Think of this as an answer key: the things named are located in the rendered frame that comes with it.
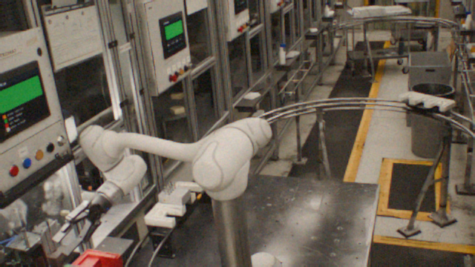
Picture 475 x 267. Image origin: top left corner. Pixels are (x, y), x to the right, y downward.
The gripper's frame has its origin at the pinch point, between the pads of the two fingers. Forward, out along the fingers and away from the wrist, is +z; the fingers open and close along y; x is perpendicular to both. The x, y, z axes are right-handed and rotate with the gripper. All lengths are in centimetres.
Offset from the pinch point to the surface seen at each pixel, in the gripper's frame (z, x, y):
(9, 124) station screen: -10.8, -13.3, 42.8
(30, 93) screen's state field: -23, -17, 44
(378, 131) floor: -321, 6, -241
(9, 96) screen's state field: -16, -15, 49
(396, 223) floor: -175, 71, -174
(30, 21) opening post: -41, -27, 59
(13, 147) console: -8.2, -14.3, 34.0
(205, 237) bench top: -54, 8, -67
